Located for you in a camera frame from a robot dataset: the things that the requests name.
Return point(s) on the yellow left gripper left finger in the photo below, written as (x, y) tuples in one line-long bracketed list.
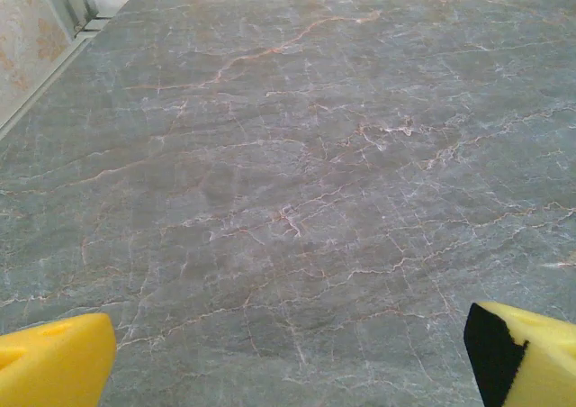
[(54, 362)]

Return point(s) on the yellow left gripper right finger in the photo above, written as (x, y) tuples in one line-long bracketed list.
[(540, 362)]

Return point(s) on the aluminium table side rail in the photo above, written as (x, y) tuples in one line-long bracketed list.
[(45, 83)]

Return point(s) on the aluminium frame corner post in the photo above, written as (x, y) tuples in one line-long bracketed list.
[(67, 2)]

